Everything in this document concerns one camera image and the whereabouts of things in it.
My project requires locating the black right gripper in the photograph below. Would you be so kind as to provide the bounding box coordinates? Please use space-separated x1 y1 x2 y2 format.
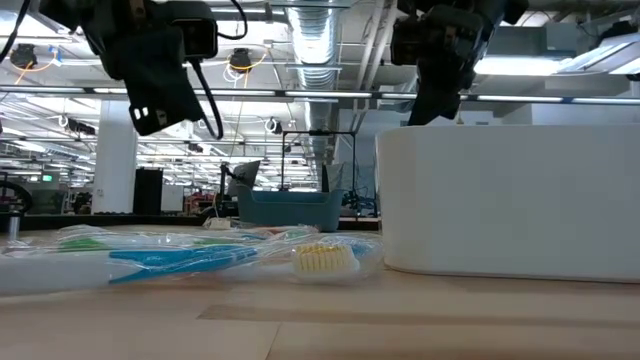
407 0 501 126

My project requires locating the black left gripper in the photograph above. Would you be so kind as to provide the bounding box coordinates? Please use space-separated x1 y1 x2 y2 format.
39 0 206 137

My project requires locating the white plastic bin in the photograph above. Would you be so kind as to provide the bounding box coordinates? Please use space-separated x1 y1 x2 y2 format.
375 123 640 284

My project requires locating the blue toothbrush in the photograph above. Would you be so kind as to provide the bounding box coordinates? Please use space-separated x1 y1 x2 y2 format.
0 238 386 297

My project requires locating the green toothbrush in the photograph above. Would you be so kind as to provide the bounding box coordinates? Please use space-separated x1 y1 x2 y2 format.
9 224 241 254

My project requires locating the white pillar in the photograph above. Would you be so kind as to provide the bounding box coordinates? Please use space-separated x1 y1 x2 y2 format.
91 99 139 215

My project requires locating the black cabinet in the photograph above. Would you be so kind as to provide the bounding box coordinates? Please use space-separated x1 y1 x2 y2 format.
132 167 164 216

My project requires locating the grey partition panel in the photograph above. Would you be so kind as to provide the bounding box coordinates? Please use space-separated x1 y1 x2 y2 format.
327 162 379 201

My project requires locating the background monitor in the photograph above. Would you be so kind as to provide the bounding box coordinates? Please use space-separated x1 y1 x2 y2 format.
227 159 262 197

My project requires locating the long ceiling light bar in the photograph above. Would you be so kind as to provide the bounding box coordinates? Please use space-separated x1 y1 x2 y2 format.
0 83 640 105

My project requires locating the teal plastic bin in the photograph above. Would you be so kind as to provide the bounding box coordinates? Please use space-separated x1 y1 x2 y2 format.
236 184 345 233

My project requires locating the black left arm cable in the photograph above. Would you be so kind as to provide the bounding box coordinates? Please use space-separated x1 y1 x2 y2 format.
188 0 250 141

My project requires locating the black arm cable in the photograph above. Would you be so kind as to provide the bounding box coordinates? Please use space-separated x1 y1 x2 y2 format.
188 0 250 141
0 0 30 64

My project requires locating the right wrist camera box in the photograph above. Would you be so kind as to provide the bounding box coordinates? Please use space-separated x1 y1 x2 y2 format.
389 14 431 66

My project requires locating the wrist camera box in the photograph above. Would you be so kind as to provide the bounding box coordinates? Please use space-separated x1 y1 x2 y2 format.
164 1 220 61
389 14 431 66

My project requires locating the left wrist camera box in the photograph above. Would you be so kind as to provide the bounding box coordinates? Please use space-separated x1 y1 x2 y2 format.
164 1 220 61

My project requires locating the black ceiling cable reel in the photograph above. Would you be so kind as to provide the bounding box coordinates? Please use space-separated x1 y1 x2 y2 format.
9 43 39 70
228 47 254 71

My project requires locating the silver ventilation duct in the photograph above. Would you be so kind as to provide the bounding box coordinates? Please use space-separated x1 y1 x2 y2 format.
287 0 346 169

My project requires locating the black curved hose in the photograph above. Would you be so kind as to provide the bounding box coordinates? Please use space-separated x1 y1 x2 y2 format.
0 179 34 214

